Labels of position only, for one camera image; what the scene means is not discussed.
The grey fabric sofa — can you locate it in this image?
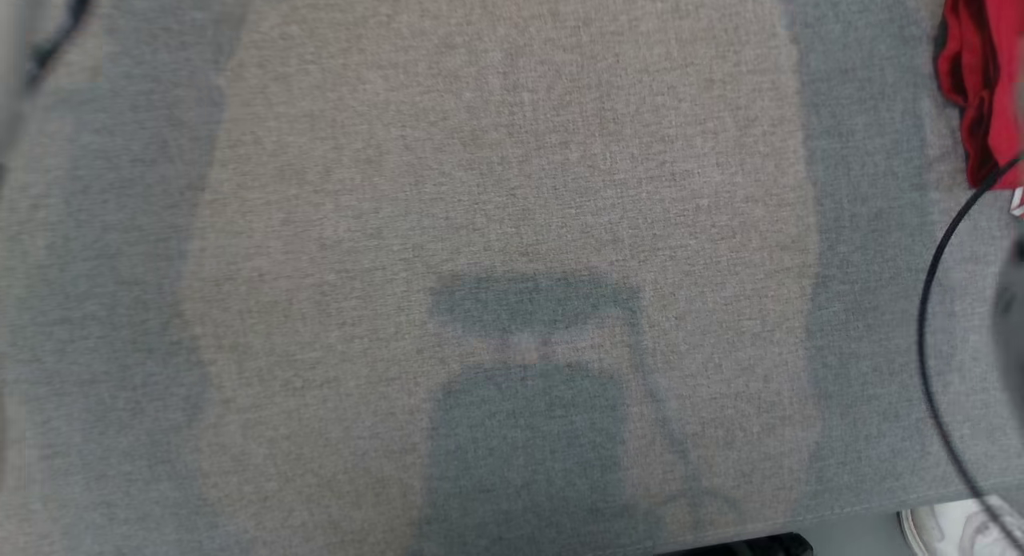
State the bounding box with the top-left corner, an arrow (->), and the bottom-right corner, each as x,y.
0,0 -> 1024,556

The white rounded plastic part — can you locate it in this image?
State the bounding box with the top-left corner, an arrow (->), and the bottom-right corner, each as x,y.
898,498 -> 1024,556

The red garment with white sleeves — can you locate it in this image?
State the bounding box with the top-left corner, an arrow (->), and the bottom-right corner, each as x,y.
934,0 -> 1024,218

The right black cable teal plug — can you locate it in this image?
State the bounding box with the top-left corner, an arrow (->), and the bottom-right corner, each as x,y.
918,158 -> 1024,533

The black cable teal plug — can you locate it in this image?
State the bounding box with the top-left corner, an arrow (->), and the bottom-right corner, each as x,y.
24,0 -> 95,89
918,158 -> 1024,533

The left black cable teal plug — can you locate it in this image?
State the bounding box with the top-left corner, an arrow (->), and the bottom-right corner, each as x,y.
24,0 -> 95,89

